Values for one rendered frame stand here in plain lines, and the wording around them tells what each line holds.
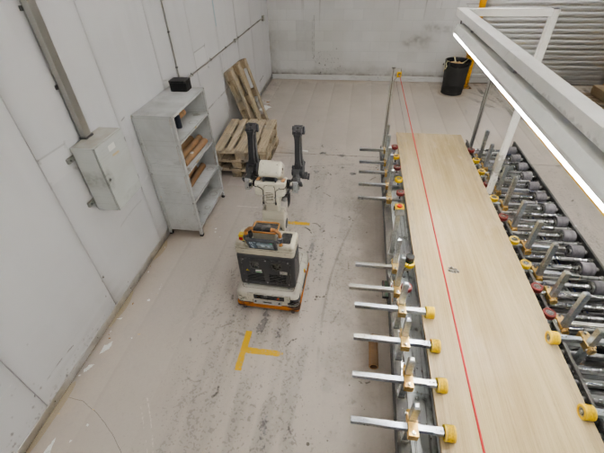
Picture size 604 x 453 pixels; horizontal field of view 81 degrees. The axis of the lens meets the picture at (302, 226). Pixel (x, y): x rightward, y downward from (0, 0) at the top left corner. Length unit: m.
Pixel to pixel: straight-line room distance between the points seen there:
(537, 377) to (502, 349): 0.22
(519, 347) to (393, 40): 8.15
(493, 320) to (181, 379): 2.49
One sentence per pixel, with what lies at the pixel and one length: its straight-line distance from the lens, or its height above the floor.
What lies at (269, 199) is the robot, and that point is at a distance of 3.22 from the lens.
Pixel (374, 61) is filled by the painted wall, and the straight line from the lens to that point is 9.86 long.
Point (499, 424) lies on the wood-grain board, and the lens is 2.37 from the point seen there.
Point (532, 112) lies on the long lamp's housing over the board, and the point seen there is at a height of 2.35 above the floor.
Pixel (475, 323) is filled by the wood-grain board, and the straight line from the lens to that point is 2.69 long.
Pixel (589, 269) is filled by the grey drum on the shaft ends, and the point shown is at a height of 0.84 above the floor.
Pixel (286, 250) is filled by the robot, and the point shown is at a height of 0.79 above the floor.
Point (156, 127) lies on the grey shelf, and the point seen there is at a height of 1.44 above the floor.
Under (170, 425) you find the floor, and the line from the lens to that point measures 3.31.
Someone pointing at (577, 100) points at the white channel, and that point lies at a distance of 1.55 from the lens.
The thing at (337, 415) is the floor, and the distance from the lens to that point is 3.16.
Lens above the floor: 2.90
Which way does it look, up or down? 39 degrees down
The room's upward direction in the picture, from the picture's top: 2 degrees counter-clockwise
